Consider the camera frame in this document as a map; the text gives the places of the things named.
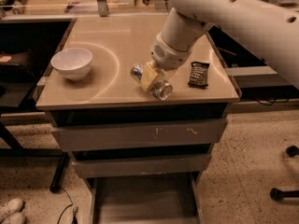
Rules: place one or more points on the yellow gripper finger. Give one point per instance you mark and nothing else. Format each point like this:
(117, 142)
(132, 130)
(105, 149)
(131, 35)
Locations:
(151, 74)

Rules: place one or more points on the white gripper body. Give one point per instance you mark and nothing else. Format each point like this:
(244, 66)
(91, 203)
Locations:
(169, 56)

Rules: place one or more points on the silver redbull can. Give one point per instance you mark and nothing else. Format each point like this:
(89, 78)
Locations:
(161, 89)

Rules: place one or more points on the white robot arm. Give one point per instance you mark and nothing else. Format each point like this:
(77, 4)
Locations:
(269, 32)

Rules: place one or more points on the grey top drawer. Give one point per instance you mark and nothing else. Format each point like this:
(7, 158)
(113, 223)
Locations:
(133, 135)

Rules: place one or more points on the grey middle drawer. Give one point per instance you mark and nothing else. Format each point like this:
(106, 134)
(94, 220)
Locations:
(142, 166)

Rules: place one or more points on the grey open bottom drawer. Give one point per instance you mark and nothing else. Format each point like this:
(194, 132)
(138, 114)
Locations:
(145, 199)

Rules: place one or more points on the black snack bar packet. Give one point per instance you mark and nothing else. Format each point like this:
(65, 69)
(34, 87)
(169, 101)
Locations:
(198, 75)

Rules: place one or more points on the white ceramic bowl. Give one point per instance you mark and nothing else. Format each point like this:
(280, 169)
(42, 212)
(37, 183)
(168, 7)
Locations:
(74, 63)

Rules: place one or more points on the black table leg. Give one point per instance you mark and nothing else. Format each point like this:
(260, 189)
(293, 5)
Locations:
(58, 174)

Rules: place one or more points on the black chair caster upper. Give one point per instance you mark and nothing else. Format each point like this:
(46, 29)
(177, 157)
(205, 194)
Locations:
(292, 151)

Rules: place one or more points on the black chair caster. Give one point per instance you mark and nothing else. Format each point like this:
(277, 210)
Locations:
(279, 195)
(292, 151)

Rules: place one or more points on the black chair caster lower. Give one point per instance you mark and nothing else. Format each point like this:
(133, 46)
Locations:
(279, 195)

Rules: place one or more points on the white shoe lower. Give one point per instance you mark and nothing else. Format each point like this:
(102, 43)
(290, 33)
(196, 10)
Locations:
(17, 218)

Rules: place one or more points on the grey metal post left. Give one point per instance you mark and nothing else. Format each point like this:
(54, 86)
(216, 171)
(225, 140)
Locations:
(102, 7)

